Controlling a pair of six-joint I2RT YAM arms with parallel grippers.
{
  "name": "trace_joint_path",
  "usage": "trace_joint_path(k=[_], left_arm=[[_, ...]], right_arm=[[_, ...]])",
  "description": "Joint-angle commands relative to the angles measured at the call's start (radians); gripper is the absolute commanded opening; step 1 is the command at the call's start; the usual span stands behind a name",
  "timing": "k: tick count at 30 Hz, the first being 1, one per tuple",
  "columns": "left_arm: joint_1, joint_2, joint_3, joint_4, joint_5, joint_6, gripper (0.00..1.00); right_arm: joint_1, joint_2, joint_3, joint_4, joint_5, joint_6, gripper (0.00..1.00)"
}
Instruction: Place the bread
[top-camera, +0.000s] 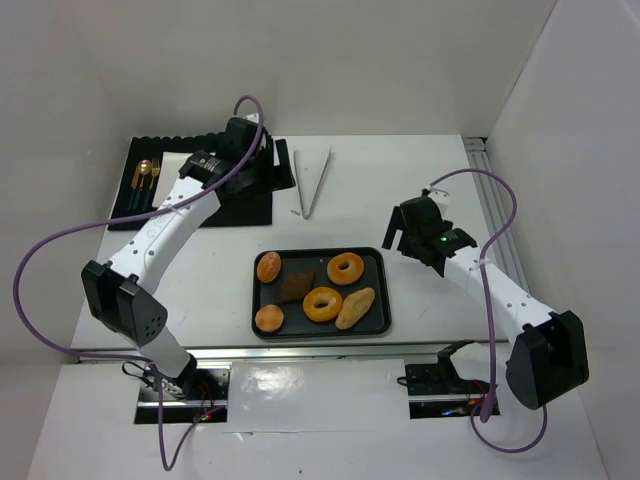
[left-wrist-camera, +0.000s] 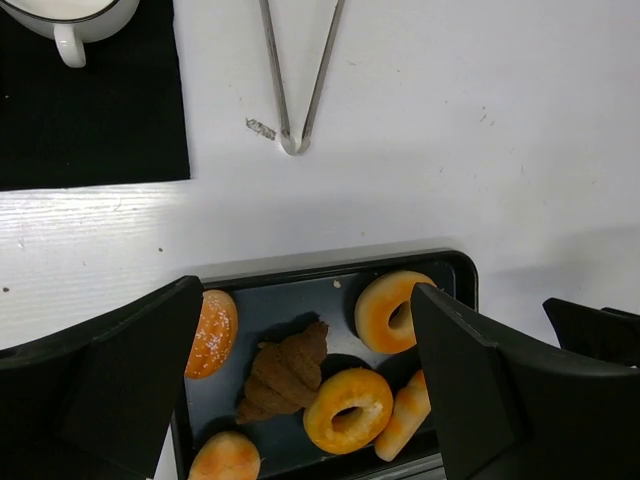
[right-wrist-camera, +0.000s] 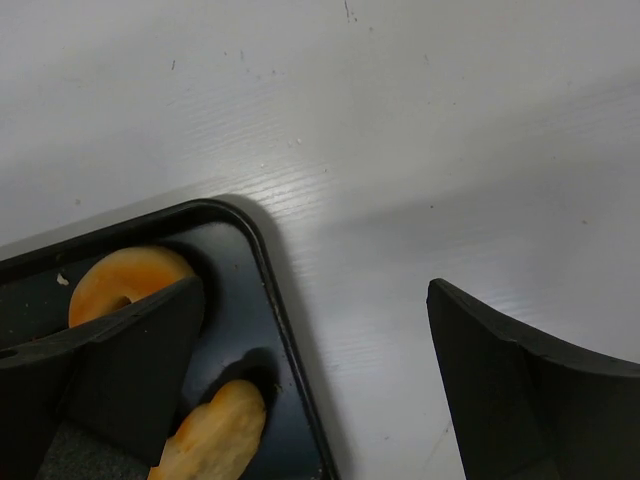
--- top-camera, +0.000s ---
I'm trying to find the black serving tray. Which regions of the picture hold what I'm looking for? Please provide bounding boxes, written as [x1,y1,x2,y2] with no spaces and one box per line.
[251,247,392,340]

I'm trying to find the gold fork teal handle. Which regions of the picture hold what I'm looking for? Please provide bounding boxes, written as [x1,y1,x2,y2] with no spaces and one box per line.
[143,158,161,212]

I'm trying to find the round bun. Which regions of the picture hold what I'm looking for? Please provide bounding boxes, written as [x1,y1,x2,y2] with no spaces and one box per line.
[256,251,282,284]
[254,304,285,333]

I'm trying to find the gold spoon teal handle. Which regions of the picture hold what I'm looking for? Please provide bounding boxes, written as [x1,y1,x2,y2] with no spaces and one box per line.
[133,160,151,210]

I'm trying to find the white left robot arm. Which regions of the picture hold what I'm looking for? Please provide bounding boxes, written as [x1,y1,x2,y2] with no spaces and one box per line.
[81,117,295,395]

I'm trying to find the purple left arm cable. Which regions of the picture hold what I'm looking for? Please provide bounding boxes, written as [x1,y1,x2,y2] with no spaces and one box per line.
[12,95,266,472]

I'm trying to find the white square plate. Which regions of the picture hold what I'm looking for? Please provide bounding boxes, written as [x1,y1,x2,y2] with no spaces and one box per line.
[151,152,191,209]

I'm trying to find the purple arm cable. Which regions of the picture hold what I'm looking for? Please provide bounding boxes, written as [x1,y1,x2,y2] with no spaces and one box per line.
[428,168,549,454]
[12,95,266,472]

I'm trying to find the aluminium rail right edge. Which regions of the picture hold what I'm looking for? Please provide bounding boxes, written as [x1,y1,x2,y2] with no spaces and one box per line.
[462,137,530,292]

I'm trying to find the brown chocolate pastry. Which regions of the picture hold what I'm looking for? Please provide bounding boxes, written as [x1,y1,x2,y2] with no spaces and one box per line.
[278,271,316,305]

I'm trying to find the glazed donut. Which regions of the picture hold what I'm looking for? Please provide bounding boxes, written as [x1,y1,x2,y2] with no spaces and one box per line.
[303,287,343,323]
[327,252,364,286]

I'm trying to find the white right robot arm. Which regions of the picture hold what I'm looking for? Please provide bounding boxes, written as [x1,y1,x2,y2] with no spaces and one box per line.
[382,190,589,410]

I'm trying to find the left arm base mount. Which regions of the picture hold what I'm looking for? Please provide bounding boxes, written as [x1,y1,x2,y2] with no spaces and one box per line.
[121,361,231,425]

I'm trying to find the round bun upper left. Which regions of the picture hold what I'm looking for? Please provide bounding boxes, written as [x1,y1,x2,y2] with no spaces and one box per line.
[256,251,282,284]

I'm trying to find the oblong golden bread roll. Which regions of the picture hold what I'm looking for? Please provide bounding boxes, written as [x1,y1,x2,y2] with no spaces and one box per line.
[335,287,376,330]

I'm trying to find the gold knife teal handle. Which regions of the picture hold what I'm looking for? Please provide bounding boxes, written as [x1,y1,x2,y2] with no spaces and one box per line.
[127,160,146,211]

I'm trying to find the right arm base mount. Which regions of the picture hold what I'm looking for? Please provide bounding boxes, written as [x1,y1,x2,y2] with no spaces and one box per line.
[396,340,489,419]

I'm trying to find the metal tongs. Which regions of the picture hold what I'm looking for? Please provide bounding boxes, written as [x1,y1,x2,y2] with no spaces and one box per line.
[293,146,332,220]

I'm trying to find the black placemat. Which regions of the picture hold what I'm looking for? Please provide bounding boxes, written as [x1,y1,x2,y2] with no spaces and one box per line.
[111,133,273,228]

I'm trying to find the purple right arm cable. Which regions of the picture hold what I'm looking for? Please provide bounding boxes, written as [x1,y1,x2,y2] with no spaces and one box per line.
[428,168,549,454]

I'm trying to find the round bun lower left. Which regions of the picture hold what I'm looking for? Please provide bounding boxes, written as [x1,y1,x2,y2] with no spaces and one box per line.
[254,304,285,333]

